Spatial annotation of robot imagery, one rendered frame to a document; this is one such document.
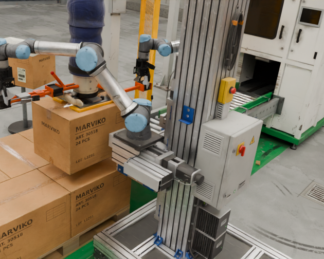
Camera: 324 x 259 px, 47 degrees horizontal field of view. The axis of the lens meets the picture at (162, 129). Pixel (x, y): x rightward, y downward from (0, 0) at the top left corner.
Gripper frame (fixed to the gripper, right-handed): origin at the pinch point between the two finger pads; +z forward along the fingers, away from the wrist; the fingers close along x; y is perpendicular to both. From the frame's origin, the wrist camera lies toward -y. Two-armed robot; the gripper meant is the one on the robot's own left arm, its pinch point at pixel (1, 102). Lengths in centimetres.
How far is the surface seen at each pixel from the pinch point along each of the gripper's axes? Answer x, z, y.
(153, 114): 31, 64, 170
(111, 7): 90, -31, 164
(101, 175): -17, 67, 60
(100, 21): -11, -42, 63
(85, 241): -18, 119, 44
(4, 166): 36, 66, 15
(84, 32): -8, -36, 53
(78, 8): -6, -49, 50
